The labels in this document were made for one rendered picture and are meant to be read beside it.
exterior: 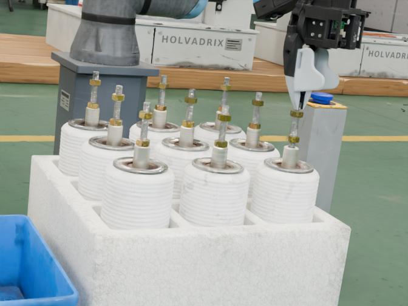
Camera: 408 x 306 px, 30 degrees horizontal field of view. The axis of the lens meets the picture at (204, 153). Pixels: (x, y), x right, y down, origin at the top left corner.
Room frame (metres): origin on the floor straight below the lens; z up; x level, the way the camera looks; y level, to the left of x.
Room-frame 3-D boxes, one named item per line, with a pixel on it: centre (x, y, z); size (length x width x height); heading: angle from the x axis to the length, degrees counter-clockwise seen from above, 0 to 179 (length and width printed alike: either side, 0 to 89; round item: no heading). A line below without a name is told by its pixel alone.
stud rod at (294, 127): (1.11, -0.13, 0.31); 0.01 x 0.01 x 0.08
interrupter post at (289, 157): (1.11, -0.13, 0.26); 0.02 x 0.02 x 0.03
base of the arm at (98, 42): (1.65, 0.24, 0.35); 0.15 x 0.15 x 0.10
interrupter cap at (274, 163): (1.11, -0.13, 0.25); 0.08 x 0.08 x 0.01
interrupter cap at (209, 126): (1.32, -0.02, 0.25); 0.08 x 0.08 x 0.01
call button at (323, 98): (1.35, -0.20, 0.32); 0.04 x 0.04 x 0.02
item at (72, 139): (1.21, 0.19, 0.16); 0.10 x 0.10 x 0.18
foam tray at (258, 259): (1.16, 0.03, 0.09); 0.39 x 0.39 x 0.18; 26
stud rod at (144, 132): (1.00, 0.08, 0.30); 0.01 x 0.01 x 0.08
